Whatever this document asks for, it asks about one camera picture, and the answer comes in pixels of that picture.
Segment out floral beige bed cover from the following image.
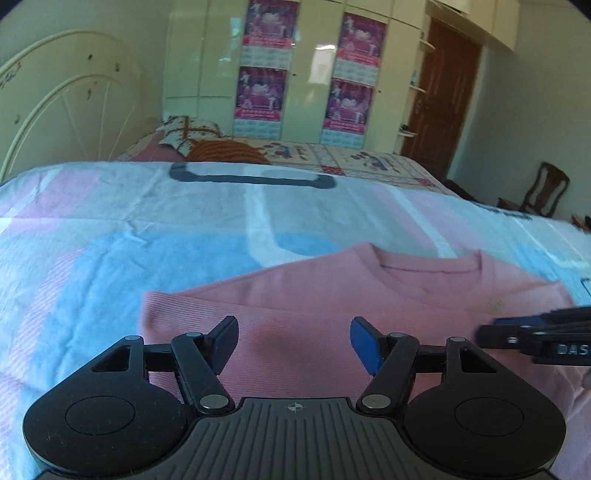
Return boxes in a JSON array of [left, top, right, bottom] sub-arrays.
[[119, 132, 453, 196]]

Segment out cream glossy wardrobe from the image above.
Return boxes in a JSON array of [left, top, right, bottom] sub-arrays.
[[163, 1, 520, 153]]

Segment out lower left magenta poster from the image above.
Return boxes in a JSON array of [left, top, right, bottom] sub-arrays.
[[235, 66, 287, 122]]

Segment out patterned pastel bed sheet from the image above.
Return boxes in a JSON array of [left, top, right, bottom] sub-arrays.
[[1, 162, 590, 479]]

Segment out upper right magenta poster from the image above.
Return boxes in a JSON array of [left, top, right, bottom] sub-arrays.
[[338, 13, 387, 66]]

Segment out upper left magenta poster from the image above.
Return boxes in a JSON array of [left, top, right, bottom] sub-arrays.
[[242, 0, 300, 50]]

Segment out cream round headboard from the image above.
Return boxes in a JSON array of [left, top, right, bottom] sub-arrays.
[[1, 30, 160, 180]]

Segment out lower right magenta poster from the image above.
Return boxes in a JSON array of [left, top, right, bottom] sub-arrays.
[[324, 79, 374, 135]]

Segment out dark wooden chair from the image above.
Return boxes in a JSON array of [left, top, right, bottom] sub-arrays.
[[497, 162, 570, 218]]

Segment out pink long-sleeve sweater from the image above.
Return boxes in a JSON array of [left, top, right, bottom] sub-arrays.
[[138, 242, 591, 480]]

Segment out magenta poster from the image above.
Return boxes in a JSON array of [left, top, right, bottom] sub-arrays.
[[324, 79, 374, 135], [235, 66, 287, 122], [338, 13, 387, 66], [242, 0, 300, 50]]

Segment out patterned pillow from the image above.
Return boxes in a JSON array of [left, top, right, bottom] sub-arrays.
[[158, 116, 224, 157]]

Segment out corner open shelves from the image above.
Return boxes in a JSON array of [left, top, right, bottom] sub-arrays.
[[394, 27, 435, 155]]

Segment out brown wooden door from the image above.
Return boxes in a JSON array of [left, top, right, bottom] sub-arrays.
[[402, 20, 482, 180]]

